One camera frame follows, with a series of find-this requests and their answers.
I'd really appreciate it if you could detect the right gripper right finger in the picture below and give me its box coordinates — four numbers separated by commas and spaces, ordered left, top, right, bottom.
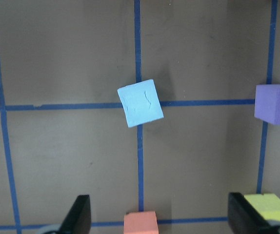
228, 193, 274, 234

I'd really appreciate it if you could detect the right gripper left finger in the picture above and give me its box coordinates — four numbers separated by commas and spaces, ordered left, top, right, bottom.
59, 195, 91, 234

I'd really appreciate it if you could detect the light blue foam block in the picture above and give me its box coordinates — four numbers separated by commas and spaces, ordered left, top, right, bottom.
117, 79, 164, 128

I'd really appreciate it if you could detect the orange block near arm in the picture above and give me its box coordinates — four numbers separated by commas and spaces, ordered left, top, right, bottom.
123, 211, 159, 234

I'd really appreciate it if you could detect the yellow foam block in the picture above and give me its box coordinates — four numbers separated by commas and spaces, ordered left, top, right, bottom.
244, 194, 280, 224

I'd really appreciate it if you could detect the purple foam block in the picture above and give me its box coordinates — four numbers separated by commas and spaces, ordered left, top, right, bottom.
254, 84, 280, 125

